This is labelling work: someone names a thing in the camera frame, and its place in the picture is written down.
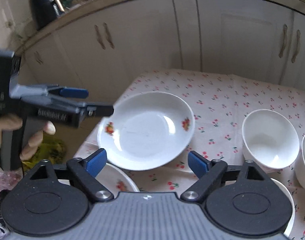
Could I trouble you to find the white plate with flower print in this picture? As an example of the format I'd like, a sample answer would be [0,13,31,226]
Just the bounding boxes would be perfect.
[97,92,195,171]

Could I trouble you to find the white kitchen cabinets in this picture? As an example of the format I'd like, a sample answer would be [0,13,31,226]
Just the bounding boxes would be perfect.
[23,0,305,102]

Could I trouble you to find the person's left hand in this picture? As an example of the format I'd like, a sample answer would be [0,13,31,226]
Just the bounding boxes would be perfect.
[0,115,57,173]

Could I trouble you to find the cherry print tablecloth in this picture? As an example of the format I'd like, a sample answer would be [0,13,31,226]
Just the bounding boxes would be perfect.
[73,69,305,240]

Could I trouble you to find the black air fryer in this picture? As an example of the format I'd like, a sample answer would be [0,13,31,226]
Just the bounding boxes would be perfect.
[29,0,65,31]

